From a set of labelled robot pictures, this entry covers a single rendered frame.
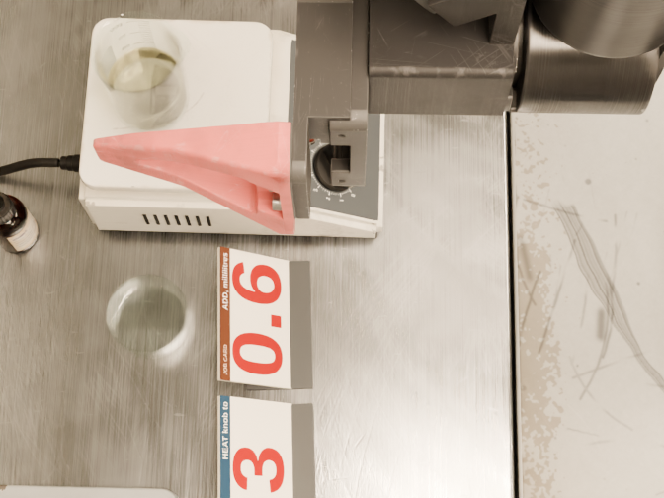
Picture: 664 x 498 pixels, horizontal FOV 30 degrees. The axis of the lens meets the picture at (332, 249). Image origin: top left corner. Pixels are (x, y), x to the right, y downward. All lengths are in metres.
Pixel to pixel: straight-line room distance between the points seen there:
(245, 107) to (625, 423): 0.33
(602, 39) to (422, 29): 0.06
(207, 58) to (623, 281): 0.32
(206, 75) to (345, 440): 0.26
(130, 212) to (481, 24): 0.43
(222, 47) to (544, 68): 0.40
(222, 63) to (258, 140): 0.40
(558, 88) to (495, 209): 0.43
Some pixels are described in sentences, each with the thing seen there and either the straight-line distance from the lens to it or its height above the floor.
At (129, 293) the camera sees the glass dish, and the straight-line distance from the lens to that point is 0.86.
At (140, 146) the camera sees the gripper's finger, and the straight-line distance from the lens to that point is 0.45.
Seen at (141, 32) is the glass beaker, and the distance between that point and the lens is 0.78.
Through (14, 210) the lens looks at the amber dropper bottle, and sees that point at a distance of 0.85.
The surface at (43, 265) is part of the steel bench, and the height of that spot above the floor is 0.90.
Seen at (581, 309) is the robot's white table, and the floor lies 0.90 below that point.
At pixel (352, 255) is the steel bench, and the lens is 0.86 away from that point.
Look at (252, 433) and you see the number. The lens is 0.81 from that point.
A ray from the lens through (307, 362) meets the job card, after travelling 0.84.
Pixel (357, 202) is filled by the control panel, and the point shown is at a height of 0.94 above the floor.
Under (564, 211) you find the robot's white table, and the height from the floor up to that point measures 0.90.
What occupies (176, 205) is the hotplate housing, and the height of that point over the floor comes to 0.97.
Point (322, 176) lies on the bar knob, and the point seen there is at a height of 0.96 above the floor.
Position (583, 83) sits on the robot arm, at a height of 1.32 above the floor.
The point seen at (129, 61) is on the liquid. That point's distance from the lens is 0.80.
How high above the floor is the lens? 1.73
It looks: 73 degrees down
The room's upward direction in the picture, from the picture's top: straight up
